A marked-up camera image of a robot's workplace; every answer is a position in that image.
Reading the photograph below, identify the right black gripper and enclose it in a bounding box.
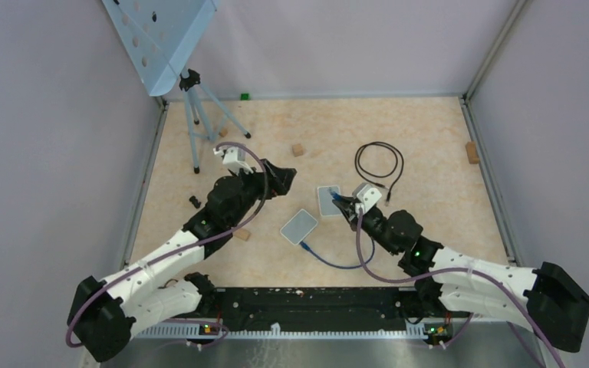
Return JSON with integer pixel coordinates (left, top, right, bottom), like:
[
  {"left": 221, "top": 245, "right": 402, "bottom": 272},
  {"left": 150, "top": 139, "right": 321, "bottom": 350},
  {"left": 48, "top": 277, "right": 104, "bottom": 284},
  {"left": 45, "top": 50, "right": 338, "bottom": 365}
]
[{"left": 335, "top": 195, "right": 400, "bottom": 255}]

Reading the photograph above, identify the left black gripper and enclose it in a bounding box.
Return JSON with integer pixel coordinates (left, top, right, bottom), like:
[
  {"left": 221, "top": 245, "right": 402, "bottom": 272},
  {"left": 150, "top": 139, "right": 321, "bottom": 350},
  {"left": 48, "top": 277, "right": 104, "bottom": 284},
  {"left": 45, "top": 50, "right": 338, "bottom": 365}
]
[{"left": 228, "top": 159, "right": 297, "bottom": 228}]

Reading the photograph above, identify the blue ethernet cable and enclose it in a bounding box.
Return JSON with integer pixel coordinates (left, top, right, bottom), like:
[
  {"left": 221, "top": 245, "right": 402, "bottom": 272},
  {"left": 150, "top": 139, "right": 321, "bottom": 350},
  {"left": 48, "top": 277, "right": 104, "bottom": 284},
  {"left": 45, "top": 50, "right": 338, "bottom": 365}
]
[{"left": 299, "top": 186, "right": 377, "bottom": 270}]

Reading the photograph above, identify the white power adapter box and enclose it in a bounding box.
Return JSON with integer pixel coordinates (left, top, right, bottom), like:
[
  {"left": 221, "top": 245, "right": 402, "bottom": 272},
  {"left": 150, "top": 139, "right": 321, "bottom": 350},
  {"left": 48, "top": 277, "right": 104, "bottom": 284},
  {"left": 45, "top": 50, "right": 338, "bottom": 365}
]
[{"left": 317, "top": 185, "right": 341, "bottom": 218}]

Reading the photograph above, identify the black power cable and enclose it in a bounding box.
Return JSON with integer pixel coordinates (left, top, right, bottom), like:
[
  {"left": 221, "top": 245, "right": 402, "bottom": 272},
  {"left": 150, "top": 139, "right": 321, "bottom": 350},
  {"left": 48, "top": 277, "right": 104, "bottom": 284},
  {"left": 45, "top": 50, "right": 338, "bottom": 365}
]
[{"left": 354, "top": 142, "right": 405, "bottom": 205}]

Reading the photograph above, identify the grey network switch box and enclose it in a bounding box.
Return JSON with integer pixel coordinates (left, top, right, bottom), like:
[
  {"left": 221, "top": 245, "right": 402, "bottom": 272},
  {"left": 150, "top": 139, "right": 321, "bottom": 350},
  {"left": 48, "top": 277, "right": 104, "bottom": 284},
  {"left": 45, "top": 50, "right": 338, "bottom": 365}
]
[{"left": 280, "top": 209, "right": 318, "bottom": 245}]

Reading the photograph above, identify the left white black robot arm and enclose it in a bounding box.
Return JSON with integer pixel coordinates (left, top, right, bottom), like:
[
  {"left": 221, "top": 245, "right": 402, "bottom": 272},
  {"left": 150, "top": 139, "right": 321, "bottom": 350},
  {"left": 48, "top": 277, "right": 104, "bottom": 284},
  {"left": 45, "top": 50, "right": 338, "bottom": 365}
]
[{"left": 67, "top": 159, "right": 297, "bottom": 363}]

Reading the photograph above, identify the wooden block near left arm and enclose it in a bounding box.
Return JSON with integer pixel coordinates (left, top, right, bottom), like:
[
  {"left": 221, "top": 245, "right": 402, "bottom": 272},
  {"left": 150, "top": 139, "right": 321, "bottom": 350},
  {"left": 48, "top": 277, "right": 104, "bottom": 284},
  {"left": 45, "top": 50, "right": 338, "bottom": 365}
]
[{"left": 233, "top": 228, "right": 252, "bottom": 242}]

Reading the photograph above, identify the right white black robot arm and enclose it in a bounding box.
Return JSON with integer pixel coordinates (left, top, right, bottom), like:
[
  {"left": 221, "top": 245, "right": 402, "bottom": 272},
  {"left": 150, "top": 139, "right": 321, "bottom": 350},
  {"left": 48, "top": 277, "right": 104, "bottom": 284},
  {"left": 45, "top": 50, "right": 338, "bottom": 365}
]
[{"left": 331, "top": 194, "right": 589, "bottom": 353}]

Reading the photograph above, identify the small wooden cube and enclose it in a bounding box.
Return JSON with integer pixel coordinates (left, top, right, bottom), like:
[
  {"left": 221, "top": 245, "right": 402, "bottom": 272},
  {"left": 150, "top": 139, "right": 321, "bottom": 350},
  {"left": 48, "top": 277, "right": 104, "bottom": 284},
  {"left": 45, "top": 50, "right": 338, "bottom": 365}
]
[{"left": 291, "top": 143, "right": 305, "bottom": 157}]

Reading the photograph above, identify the small black clip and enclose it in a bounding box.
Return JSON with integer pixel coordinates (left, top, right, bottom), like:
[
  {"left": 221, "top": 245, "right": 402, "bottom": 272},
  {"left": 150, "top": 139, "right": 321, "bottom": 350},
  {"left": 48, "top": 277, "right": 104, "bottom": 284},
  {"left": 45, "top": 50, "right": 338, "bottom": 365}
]
[{"left": 189, "top": 195, "right": 202, "bottom": 209}]

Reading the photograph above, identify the blue tripod stand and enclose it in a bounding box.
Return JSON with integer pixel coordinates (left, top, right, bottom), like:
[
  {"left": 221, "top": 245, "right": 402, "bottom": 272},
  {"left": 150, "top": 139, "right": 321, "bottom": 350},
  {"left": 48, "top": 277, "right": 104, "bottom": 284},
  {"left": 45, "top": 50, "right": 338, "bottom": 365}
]
[{"left": 178, "top": 68, "right": 252, "bottom": 174}]

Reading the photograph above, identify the wooden block at right edge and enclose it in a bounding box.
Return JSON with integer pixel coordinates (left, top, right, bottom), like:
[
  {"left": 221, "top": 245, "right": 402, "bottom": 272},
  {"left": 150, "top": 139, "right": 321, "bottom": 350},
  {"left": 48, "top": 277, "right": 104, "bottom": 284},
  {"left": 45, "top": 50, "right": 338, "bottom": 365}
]
[{"left": 465, "top": 141, "right": 480, "bottom": 165}]

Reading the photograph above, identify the blue perforated metal panel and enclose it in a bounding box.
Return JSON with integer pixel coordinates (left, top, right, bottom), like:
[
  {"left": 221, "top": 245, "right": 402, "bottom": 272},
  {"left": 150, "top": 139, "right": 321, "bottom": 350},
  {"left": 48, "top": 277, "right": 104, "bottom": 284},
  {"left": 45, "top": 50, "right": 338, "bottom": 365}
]
[{"left": 102, "top": 0, "right": 220, "bottom": 97}]

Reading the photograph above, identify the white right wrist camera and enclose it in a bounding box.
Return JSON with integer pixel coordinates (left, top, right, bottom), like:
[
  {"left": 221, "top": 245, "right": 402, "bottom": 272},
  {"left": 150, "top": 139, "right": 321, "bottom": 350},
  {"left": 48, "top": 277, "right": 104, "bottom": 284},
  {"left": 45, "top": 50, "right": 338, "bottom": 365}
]
[{"left": 352, "top": 182, "right": 382, "bottom": 215}]

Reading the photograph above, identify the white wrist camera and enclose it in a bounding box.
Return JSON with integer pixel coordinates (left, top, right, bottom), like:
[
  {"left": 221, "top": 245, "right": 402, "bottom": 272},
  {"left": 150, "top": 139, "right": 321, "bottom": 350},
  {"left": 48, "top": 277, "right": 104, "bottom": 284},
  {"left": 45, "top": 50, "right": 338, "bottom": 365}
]
[
  {"left": 213, "top": 145, "right": 253, "bottom": 176},
  {"left": 352, "top": 182, "right": 382, "bottom": 215}
]

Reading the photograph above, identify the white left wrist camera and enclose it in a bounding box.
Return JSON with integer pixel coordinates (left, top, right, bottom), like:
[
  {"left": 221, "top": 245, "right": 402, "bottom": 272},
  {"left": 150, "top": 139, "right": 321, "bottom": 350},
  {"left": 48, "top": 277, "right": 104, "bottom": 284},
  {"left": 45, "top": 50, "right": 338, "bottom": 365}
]
[{"left": 213, "top": 145, "right": 253, "bottom": 176}]

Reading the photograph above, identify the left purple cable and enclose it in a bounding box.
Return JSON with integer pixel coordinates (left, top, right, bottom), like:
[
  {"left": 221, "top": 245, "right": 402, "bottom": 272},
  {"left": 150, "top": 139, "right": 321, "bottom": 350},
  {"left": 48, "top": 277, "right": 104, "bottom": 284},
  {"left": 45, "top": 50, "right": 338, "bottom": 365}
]
[{"left": 65, "top": 142, "right": 270, "bottom": 349}]

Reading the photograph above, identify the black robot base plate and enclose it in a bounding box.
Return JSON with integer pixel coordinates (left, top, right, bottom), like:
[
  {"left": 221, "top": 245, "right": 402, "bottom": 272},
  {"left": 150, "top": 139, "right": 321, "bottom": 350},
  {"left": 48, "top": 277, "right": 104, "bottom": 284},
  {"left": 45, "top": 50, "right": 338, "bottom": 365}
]
[{"left": 183, "top": 287, "right": 468, "bottom": 333}]

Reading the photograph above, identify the white slotted cable duct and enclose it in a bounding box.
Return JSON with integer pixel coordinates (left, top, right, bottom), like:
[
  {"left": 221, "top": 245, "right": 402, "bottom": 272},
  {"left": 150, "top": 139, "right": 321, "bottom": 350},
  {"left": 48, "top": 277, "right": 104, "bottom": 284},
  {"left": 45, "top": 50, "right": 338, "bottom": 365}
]
[{"left": 137, "top": 323, "right": 427, "bottom": 340}]

